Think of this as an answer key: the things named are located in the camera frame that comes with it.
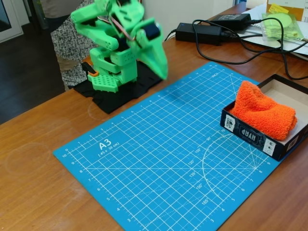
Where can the orange fluffy sock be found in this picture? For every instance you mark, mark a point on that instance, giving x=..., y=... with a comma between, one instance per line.
x=262, y=115

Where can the green gripper, black servo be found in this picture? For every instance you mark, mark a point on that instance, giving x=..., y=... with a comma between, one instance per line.
x=151, y=49

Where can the blue A3 cutting mat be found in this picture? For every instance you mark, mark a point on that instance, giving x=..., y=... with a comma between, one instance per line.
x=144, y=180

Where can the plastic bag with green parts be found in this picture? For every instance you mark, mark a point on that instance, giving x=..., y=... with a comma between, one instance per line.
x=274, y=26

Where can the yellow sticky note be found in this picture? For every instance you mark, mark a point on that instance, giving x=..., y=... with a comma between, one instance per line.
x=278, y=8

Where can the green 3D-printed robot arm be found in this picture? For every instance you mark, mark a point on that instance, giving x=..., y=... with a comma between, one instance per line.
x=98, y=38

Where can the black clamp with orange grip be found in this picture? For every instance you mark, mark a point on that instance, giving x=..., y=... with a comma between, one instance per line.
x=90, y=69

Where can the black cardboard box, white inside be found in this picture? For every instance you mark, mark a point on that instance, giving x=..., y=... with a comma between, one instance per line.
x=252, y=137

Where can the person in patterned dress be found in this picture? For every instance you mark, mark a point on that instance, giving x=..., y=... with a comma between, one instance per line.
x=65, y=45

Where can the flat black power adapter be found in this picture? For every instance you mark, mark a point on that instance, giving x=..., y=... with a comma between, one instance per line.
x=231, y=19

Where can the white paper sheets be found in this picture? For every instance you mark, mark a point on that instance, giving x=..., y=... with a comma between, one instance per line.
x=300, y=51

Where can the white door frame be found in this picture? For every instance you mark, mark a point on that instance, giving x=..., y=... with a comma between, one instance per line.
x=15, y=26

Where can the brown cardboard box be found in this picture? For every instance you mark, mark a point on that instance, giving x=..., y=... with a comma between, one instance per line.
x=298, y=9

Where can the large black power adapter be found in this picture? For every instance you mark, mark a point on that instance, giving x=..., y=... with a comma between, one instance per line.
x=199, y=32

